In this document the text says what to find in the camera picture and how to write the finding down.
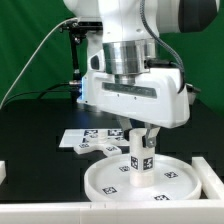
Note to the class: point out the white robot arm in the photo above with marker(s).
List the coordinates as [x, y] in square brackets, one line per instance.
[132, 73]

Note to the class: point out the white round table top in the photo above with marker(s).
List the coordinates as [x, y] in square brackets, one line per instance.
[115, 179]

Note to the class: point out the white marker sheet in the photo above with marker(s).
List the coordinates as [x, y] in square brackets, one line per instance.
[71, 137]

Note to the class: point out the white L-shaped fence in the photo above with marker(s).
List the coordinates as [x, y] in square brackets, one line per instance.
[209, 210]

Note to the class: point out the black camera on stand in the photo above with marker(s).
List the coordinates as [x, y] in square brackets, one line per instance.
[77, 29]

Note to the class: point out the white block at left edge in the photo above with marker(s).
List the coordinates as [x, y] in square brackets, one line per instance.
[2, 171]

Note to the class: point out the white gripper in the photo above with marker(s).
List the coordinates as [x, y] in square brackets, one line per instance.
[154, 99]

